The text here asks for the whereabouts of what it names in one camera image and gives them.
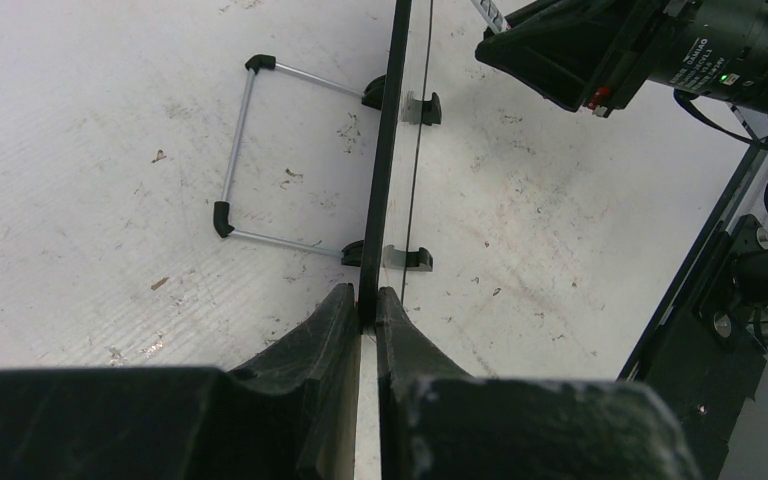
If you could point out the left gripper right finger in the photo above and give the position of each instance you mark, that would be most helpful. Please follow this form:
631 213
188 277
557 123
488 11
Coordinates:
439 422

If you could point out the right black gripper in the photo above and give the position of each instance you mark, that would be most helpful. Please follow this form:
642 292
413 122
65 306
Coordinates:
595 54

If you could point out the white marker pen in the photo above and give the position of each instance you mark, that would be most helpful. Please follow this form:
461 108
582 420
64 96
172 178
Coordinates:
492 16

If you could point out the small black-framed whiteboard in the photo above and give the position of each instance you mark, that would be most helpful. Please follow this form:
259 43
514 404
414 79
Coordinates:
406 107

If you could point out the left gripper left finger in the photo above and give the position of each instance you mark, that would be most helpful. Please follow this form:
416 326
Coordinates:
289 412

